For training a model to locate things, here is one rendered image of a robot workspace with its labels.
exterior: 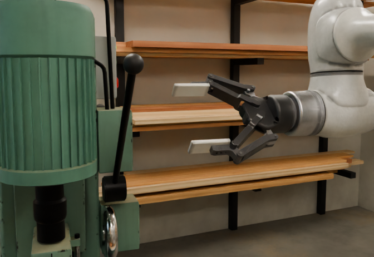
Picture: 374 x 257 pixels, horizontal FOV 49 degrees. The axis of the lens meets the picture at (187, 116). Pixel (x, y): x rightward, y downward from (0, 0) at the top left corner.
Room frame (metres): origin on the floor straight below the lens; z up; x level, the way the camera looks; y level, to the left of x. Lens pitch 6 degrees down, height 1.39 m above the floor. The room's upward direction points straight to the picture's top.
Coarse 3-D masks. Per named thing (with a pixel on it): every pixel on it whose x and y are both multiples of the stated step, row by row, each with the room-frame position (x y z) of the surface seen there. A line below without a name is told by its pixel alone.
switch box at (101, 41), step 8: (96, 40) 1.04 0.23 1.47; (104, 40) 1.05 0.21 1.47; (112, 40) 1.05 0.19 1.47; (96, 48) 1.04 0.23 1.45; (104, 48) 1.05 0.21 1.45; (112, 48) 1.05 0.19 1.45; (96, 56) 1.04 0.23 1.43; (104, 56) 1.05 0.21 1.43; (112, 56) 1.05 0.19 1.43; (104, 64) 1.05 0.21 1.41; (112, 64) 1.05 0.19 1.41; (96, 72) 1.04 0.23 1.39; (96, 80) 1.04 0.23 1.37; (96, 88) 1.04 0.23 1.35; (96, 96) 1.04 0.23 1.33
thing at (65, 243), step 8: (32, 240) 0.75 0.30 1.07; (64, 240) 0.75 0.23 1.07; (32, 248) 0.71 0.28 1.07; (40, 248) 0.71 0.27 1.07; (48, 248) 0.71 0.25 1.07; (56, 248) 0.71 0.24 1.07; (64, 248) 0.71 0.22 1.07; (32, 256) 0.69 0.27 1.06; (40, 256) 0.69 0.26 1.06; (48, 256) 0.70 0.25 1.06; (56, 256) 0.70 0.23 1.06; (64, 256) 0.71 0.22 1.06; (72, 256) 0.72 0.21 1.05
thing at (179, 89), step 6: (174, 84) 0.76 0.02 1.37; (180, 84) 0.77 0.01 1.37; (186, 84) 0.77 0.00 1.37; (192, 84) 0.77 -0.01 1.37; (198, 84) 0.78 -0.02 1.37; (204, 84) 0.78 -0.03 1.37; (174, 90) 0.77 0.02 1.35; (180, 90) 0.77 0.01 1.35; (186, 90) 0.78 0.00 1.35; (192, 90) 0.78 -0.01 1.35; (198, 90) 0.78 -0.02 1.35; (204, 90) 0.79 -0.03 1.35; (174, 96) 0.78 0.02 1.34
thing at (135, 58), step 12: (132, 60) 0.67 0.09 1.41; (132, 72) 0.67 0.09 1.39; (132, 84) 0.70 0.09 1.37; (120, 132) 0.79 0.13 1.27; (120, 144) 0.81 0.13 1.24; (120, 156) 0.83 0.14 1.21; (120, 168) 0.87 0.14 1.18; (108, 180) 0.90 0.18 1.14; (120, 180) 0.91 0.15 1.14; (108, 192) 0.89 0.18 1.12; (120, 192) 0.90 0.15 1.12
